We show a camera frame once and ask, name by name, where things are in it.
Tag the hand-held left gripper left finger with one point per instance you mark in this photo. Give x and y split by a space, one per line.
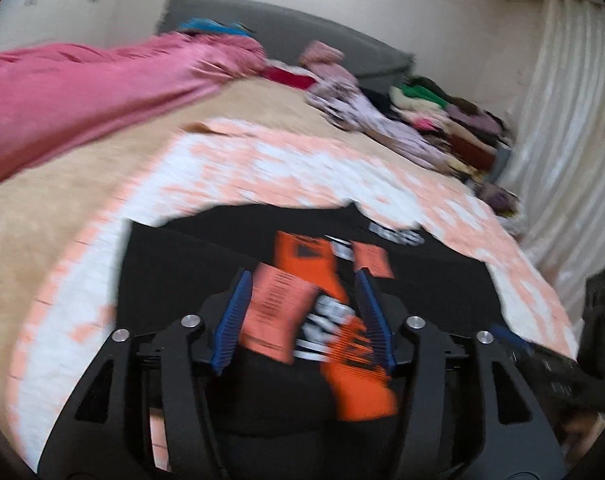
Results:
232 321

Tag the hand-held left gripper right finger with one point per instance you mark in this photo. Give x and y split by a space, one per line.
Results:
373 316

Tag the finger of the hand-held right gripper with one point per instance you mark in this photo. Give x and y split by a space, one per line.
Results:
507 335

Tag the black garment with orange print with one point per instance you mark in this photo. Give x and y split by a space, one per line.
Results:
182 270

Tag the white bag of clothes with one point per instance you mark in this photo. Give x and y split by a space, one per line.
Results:
502 200

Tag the pile of folded clothes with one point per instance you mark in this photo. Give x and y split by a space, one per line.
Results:
447 115

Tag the person's right hand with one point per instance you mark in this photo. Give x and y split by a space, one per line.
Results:
579 427

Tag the orange and white fleece blanket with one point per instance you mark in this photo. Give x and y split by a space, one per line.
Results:
282 170

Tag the white satin curtain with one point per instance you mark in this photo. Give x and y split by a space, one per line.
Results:
572 135

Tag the lilac patterned garment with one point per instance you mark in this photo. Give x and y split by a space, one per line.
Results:
362 110

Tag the bed with beige sheet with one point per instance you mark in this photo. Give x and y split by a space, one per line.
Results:
57 200

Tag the red cloth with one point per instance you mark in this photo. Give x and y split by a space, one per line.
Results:
290 77

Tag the pink fuzzy garment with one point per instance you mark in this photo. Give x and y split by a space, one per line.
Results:
322 54

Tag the pink duvet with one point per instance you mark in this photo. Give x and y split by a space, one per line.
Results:
82 90

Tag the blue cloth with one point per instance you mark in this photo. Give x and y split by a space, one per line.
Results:
207 27

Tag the grey padded headboard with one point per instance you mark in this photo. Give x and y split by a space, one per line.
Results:
292 30

